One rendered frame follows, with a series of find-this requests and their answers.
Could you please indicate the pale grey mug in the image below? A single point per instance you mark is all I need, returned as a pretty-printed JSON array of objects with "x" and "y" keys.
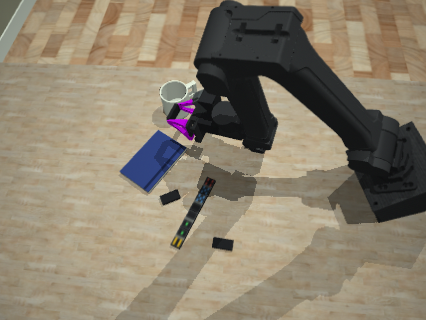
[{"x": 174, "y": 91}]

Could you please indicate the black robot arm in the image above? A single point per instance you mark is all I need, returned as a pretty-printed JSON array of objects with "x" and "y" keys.
[{"x": 237, "y": 47}]

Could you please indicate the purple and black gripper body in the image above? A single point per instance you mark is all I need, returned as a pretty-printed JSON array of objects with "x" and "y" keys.
[{"x": 199, "y": 135}]

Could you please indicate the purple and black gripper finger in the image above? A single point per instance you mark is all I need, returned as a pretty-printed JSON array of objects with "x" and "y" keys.
[
  {"x": 187, "y": 103},
  {"x": 176, "y": 123}
]

